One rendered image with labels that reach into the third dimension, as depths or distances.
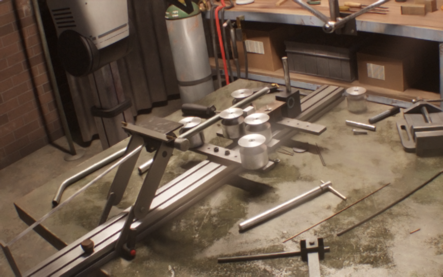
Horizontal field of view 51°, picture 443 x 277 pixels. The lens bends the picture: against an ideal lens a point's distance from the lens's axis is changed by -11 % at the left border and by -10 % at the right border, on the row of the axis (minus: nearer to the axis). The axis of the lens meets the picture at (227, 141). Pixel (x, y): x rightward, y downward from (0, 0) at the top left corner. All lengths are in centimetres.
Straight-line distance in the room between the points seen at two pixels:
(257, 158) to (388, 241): 29
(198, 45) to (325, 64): 74
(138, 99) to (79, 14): 238
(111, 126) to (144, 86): 214
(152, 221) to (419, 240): 45
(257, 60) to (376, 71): 74
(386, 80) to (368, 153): 143
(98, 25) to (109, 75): 18
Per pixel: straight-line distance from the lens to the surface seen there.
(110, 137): 162
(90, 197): 106
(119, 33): 152
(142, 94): 375
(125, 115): 161
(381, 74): 246
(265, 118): 101
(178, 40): 287
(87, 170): 115
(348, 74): 255
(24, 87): 368
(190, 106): 131
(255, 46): 284
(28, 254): 263
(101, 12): 147
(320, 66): 263
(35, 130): 377
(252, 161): 93
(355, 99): 121
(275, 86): 138
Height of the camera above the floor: 138
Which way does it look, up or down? 26 degrees down
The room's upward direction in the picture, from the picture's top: 10 degrees counter-clockwise
